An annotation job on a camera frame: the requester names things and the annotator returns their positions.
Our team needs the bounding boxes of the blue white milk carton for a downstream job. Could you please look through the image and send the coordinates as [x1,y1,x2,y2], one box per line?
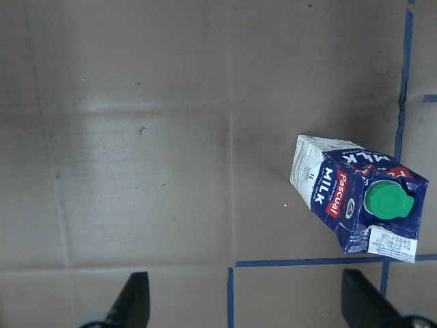
[290,135,428,263]

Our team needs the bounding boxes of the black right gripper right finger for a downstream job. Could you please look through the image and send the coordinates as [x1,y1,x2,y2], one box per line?
[341,269,402,328]

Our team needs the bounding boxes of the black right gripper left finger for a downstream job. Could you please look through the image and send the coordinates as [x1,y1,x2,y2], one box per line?
[104,272,150,328]

